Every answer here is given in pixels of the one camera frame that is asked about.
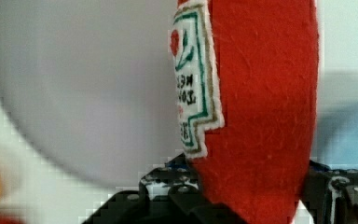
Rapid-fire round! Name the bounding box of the grey round plate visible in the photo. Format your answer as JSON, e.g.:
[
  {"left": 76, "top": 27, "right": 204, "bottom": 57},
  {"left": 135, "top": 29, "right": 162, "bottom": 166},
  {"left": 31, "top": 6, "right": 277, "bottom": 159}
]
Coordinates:
[{"left": 0, "top": 0, "right": 181, "bottom": 187}]

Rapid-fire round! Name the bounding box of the red plush ketchup bottle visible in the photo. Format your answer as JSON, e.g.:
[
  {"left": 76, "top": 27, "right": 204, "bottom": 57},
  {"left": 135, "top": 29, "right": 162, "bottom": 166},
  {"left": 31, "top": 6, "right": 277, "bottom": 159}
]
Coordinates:
[{"left": 170, "top": 0, "right": 319, "bottom": 224}]

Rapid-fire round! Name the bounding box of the blue bowl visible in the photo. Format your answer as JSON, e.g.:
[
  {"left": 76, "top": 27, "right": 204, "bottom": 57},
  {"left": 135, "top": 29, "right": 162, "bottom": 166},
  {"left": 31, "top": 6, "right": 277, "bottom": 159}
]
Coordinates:
[{"left": 310, "top": 104, "right": 358, "bottom": 170}]

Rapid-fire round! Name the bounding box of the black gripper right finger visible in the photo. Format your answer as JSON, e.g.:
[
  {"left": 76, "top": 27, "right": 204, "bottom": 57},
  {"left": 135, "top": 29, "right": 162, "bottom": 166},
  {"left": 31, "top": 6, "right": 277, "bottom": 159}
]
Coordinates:
[{"left": 301, "top": 161, "right": 358, "bottom": 224}]

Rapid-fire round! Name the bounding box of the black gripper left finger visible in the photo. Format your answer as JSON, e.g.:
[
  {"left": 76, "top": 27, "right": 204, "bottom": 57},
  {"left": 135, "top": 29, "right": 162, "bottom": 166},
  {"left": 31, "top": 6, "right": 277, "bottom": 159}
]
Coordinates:
[{"left": 82, "top": 154, "right": 246, "bottom": 224}]

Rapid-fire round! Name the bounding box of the red strawberry toy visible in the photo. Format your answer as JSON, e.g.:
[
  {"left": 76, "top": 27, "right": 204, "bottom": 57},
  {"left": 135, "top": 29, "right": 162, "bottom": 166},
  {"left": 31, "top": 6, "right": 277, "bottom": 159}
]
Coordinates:
[{"left": 0, "top": 216, "right": 25, "bottom": 224}]

